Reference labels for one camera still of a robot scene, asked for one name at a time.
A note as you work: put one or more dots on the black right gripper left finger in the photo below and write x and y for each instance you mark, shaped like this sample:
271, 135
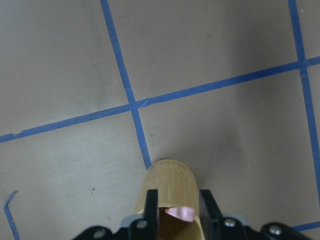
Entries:
151, 215

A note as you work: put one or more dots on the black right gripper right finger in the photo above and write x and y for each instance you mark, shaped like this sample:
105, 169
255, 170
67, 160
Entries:
215, 225

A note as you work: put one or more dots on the bamboo cylinder holder cup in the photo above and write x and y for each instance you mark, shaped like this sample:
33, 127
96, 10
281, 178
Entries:
177, 188

